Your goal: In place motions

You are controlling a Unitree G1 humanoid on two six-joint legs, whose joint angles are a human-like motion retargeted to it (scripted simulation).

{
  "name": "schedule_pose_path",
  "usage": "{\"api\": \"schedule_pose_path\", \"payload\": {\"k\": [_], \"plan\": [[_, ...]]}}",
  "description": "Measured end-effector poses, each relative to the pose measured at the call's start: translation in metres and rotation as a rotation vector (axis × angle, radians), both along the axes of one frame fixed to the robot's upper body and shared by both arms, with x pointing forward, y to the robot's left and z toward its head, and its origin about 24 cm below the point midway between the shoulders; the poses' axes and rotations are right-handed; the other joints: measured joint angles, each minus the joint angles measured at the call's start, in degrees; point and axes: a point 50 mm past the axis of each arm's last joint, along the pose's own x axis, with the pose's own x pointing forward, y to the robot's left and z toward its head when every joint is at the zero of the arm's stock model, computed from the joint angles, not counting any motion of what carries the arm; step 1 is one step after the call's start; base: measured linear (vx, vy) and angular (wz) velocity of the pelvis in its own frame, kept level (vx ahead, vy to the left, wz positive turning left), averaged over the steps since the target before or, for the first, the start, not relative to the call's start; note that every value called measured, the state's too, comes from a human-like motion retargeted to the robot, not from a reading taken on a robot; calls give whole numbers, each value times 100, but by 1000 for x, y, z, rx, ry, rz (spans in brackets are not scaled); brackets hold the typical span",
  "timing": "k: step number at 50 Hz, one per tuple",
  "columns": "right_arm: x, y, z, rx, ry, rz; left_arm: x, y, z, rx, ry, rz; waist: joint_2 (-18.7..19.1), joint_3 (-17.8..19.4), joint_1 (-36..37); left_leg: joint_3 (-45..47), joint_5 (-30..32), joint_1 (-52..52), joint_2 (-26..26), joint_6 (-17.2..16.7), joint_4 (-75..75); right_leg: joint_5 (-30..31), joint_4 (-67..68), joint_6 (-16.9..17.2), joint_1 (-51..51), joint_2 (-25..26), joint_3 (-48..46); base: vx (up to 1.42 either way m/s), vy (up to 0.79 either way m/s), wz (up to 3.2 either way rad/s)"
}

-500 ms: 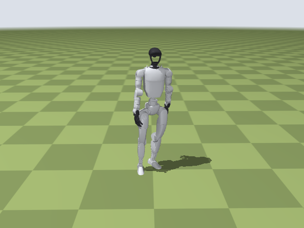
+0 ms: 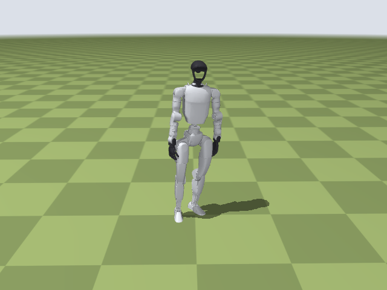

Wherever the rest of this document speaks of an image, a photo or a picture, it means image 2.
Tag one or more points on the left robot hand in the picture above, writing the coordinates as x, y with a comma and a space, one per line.
215, 145

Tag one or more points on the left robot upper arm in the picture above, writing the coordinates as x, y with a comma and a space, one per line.
217, 115

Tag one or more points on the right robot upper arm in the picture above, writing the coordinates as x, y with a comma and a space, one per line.
176, 102

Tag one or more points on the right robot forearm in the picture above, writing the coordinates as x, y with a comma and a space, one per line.
173, 129

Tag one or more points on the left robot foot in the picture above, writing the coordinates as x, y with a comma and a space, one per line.
196, 209

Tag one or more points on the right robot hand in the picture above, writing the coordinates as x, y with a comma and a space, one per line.
172, 151

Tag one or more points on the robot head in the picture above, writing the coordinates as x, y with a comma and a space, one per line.
198, 66

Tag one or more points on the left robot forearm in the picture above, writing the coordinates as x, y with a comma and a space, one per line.
217, 128

